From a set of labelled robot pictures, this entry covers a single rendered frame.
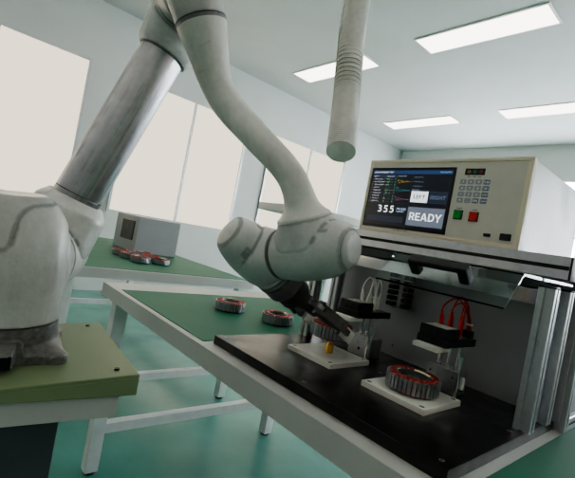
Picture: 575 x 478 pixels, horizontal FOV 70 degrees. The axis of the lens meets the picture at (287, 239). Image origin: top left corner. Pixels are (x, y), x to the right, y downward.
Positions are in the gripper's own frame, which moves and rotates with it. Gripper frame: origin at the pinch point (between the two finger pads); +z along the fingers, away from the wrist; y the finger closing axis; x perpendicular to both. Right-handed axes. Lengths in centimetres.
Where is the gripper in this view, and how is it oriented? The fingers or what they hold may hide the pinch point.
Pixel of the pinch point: (330, 329)
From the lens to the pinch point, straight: 108.3
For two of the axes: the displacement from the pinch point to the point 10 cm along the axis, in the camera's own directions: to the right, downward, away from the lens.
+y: -6.5, -1.2, 7.5
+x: -5.2, 7.9, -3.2
